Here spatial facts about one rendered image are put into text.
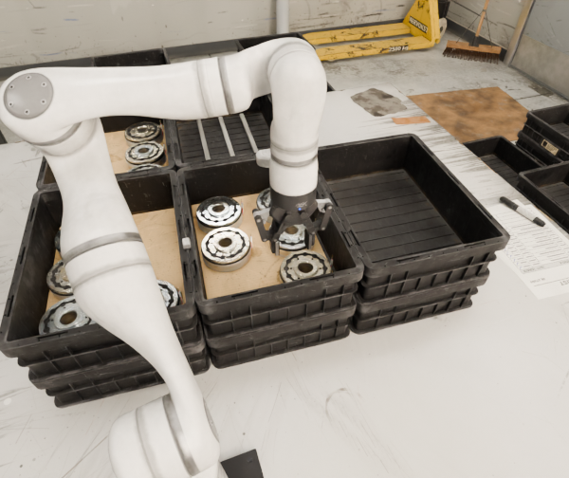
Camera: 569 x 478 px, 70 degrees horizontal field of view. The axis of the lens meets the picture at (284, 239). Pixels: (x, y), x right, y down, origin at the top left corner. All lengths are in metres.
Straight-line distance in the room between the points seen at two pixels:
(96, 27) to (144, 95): 3.53
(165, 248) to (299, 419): 0.45
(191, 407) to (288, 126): 0.36
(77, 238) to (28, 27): 3.66
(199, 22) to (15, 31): 1.43
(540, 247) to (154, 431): 1.05
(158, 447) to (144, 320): 0.13
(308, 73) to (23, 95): 0.33
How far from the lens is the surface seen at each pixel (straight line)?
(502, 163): 2.39
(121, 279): 0.49
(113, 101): 0.54
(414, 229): 0.98
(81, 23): 4.06
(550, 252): 1.26
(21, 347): 0.75
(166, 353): 0.48
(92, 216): 0.52
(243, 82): 0.53
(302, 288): 0.71
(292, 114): 0.54
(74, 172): 0.60
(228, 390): 0.86
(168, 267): 0.89
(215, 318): 0.74
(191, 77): 0.54
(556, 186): 2.14
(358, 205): 1.02
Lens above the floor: 1.48
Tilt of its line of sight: 45 degrees down
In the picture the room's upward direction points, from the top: straight up
